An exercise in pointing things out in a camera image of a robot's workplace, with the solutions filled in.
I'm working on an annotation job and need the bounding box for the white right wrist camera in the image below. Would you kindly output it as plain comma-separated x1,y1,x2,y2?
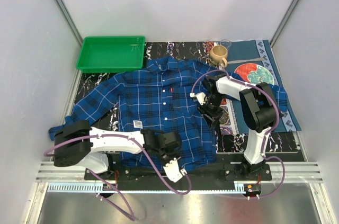
190,92,206,105

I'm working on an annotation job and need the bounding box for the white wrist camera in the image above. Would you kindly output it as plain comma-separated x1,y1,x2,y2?
163,158,187,183
190,92,206,105

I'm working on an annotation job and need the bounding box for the blue plaid shirt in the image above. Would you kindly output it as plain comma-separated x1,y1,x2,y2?
48,57,289,169

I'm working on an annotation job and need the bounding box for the beige ceramic mug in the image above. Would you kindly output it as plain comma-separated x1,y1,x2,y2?
209,45,228,68

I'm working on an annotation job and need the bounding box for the blue patterned placemat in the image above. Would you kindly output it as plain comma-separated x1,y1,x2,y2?
205,39,302,136

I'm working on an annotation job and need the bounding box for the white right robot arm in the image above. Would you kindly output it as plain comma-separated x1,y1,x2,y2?
190,73,282,180

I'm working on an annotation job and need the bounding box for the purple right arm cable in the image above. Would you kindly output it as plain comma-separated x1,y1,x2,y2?
191,69,286,200

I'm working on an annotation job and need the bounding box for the green plastic tray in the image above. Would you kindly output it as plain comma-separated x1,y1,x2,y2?
76,36,146,73

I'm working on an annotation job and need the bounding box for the aluminium frame rail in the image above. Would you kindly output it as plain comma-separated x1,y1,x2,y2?
35,162,325,194

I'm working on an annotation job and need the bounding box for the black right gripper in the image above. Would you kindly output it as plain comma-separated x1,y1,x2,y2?
197,93,225,130

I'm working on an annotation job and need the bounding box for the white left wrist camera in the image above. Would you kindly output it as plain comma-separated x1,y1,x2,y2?
163,158,187,183

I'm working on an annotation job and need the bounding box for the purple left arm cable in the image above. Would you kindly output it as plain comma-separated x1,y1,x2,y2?
43,133,192,221

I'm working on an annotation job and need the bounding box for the red and teal plate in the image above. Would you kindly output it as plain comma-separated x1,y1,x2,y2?
235,63,275,85

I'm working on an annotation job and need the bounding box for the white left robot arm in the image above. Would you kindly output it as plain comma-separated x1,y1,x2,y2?
52,120,186,183

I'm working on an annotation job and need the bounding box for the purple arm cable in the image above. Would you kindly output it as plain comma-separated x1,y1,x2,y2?
43,133,192,221
191,69,286,200

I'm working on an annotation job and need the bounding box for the clear glass cup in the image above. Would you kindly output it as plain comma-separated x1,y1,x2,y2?
220,39,232,49

